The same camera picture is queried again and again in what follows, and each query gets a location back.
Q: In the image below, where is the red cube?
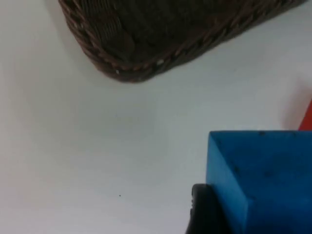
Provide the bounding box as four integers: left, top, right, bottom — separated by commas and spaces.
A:
298, 98, 312, 132

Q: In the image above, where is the blue cube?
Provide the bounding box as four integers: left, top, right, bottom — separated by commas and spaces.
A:
206, 130, 312, 234

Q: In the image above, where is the dark brown wicker basket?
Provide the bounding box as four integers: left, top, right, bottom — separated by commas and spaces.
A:
58, 0, 308, 84

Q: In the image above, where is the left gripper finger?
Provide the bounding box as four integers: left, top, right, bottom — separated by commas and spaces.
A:
184, 183, 229, 234

